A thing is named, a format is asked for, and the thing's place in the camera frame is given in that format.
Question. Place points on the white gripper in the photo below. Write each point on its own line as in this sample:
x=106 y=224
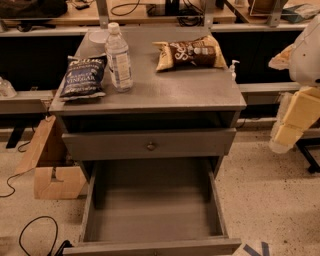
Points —
x=306 y=63

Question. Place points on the clear plastic water bottle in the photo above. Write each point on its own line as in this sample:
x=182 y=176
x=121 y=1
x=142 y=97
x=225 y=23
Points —
x=118 y=59

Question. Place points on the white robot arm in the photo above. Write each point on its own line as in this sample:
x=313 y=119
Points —
x=303 y=57

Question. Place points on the small pump dispenser bottle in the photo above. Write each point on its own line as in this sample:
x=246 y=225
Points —
x=232 y=69

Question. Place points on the grey drawer cabinet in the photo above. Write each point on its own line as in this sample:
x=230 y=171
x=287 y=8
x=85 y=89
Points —
x=184 y=98

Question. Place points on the grey upper drawer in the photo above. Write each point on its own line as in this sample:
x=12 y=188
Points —
x=149 y=144

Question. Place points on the grey open middle drawer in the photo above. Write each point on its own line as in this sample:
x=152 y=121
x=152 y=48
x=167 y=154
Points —
x=153 y=207

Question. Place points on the black table leg stand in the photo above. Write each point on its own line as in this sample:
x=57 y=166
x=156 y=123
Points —
x=304 y=145

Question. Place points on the brown and yellow snack bag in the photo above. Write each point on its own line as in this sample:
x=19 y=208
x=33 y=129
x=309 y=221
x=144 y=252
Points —
x=204 y=51

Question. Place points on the blue vinegar chip bag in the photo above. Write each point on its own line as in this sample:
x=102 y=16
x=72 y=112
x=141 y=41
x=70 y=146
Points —
x=83 y=78

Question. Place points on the cardboard box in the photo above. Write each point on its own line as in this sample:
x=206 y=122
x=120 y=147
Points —
x=56 y=176

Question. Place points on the clear plastic container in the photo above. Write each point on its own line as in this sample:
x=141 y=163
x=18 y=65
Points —
x=6 y=89

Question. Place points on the black bag on shelf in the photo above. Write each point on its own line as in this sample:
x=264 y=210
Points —
x=27 y=9

